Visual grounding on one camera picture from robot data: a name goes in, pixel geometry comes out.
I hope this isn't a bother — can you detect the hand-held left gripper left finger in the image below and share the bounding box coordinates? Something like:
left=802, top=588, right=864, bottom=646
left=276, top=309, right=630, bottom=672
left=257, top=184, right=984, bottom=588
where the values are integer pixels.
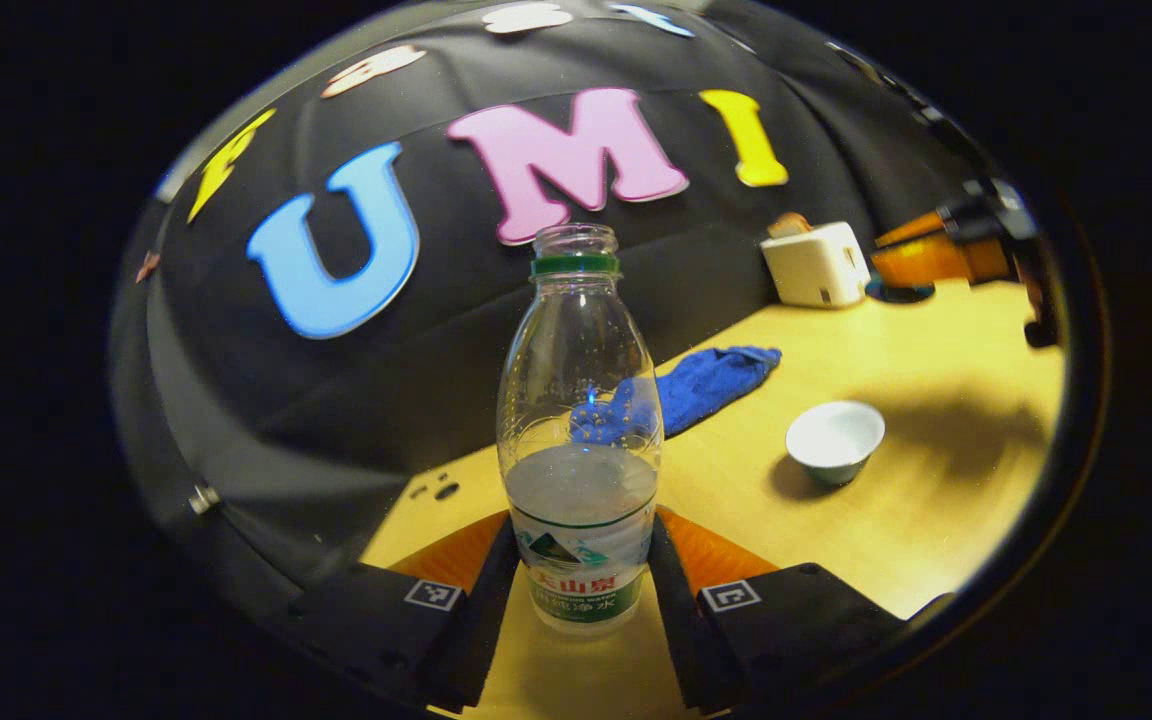
left=286, top=512, right=520, bottom=713

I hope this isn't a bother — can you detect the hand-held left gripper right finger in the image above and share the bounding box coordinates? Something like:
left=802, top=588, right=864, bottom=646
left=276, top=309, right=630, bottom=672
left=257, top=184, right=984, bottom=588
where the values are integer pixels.
left=648, top=508, right=912, bottom=713

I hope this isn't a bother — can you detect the clear plastic water bottle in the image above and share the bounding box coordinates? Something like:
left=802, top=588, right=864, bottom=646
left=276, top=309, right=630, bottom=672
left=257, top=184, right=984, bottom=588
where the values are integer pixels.
left=496, top=224, right=663, bottom=633

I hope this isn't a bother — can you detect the white teacup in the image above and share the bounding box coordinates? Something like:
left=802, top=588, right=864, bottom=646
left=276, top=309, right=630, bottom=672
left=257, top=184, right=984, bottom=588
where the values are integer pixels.
left=786, top=401, right=886, bottom=488

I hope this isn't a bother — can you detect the white toaster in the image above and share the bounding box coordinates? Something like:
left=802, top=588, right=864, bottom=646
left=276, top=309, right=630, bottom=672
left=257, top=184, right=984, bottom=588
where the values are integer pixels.
left=761, top=222, right=872, bottom=309

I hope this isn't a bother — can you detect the blue towel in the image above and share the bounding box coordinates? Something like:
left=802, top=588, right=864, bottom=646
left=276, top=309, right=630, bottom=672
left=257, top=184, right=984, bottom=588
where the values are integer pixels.
left=569, top=346, right=783, bottom=446

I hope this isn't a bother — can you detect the black backdrop cloth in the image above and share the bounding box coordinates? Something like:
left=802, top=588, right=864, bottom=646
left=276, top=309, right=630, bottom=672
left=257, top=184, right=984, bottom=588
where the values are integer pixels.
left=111, top=0, right=997, bottom=591

